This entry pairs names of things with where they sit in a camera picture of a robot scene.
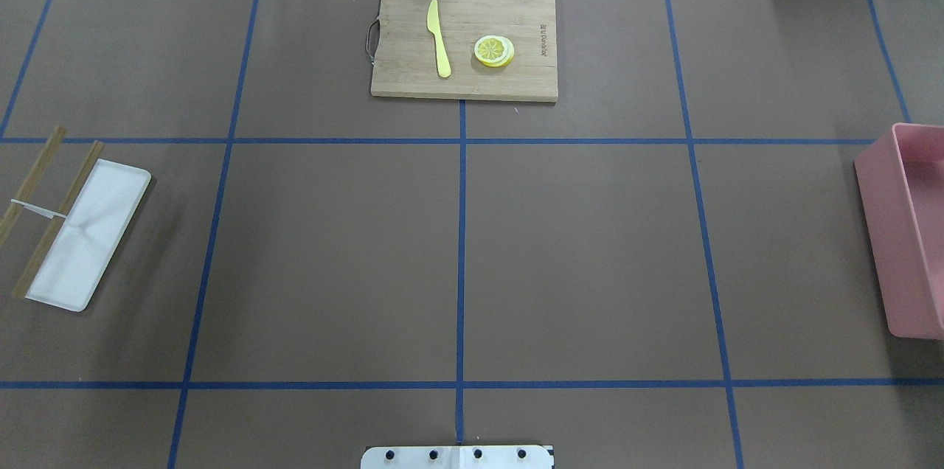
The yellow plastic knife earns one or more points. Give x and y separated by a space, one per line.
443 64

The left wooden chopstick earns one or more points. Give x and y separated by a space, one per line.
56 223

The pink plastic bin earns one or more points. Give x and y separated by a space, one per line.
900 178

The white rectangular tray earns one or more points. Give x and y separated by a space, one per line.
81 252

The yellow lemon slices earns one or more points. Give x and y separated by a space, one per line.
494 51

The bamboo cutting board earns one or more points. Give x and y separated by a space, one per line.
404 60

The white camera stand base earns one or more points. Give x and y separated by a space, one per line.
459 456

